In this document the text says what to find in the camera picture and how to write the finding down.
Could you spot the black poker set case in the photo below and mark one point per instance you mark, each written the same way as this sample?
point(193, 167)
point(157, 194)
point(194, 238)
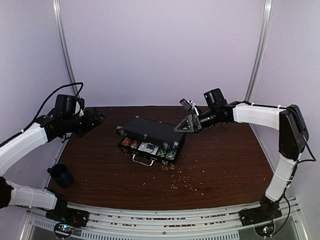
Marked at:
point(154, 132)

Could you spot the green blue chip row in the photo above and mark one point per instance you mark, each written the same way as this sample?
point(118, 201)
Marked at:
point(161, 153)

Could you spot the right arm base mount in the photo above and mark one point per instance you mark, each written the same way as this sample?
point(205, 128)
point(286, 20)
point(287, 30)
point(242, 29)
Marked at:
point(260, 215)

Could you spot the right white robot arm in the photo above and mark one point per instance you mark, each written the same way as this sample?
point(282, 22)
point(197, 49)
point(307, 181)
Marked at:
point(285, 121)

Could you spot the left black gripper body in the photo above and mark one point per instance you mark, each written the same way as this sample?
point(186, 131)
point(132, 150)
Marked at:
point(79, 126)

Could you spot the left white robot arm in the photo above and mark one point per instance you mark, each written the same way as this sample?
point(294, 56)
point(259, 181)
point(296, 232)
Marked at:
point(42, 131)

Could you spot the orange chip row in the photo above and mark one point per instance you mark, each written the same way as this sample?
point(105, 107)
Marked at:
point(126, 142)

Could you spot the dark blue mug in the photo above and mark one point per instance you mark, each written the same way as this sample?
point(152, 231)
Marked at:
point(61, 175)

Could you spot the right aluminium frame post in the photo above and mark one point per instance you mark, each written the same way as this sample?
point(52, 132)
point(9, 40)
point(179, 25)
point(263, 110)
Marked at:
point(260, 51)

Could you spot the teal chip row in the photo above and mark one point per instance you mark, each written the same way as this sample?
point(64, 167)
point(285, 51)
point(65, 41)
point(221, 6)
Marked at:
point(171, 155)

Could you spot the aluminium frame post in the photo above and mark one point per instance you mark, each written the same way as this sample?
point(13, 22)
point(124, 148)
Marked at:
point(260, 51)
point(63, 43)

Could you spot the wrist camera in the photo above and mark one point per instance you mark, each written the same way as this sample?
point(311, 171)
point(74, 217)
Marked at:
point(67, 105)
point(215, 98)

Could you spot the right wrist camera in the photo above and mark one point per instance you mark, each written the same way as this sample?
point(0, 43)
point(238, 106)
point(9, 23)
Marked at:
point(215, 98)

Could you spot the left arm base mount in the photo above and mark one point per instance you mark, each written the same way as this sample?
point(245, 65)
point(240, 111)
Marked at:
point(62, 213)

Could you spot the left aluminium frame post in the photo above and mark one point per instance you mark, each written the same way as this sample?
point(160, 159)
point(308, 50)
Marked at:
point(63, 43)

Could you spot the white playing card box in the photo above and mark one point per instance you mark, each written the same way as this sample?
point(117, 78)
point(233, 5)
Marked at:
point(148, 148)

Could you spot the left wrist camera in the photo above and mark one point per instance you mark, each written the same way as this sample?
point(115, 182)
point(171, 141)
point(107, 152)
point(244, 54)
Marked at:
point(67, 105)

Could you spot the front aluminium rail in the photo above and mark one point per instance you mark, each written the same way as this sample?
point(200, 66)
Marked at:
point(219, 223)

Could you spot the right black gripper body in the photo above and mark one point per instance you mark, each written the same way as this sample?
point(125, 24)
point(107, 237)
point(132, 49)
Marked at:
point(211, 120)

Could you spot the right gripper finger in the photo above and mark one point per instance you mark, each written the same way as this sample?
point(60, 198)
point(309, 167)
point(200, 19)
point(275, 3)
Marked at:
point(188, 105)
point(190, 124)

